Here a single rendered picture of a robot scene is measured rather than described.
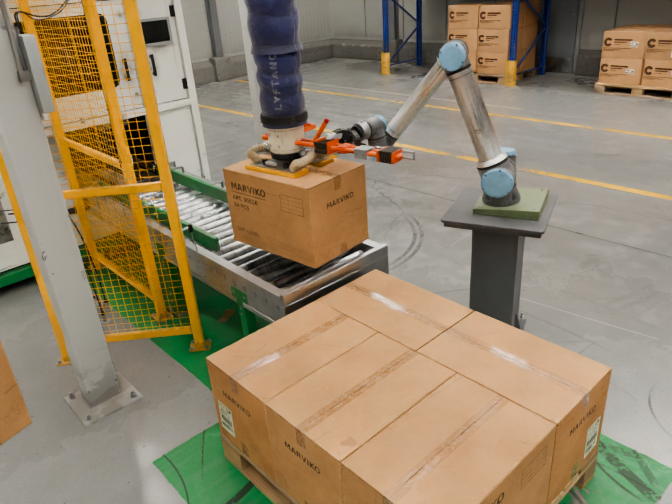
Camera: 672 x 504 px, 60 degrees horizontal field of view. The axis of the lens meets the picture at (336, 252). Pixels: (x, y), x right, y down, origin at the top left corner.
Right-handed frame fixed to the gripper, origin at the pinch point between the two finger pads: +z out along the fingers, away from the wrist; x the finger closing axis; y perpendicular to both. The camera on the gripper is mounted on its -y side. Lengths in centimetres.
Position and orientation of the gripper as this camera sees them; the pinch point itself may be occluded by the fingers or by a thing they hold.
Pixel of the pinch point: (329, 146)
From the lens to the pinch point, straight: 270.1
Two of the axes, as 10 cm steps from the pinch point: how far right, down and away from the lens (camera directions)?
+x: -1.1, -8.6, -5.0
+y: -6.8, -3.1, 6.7
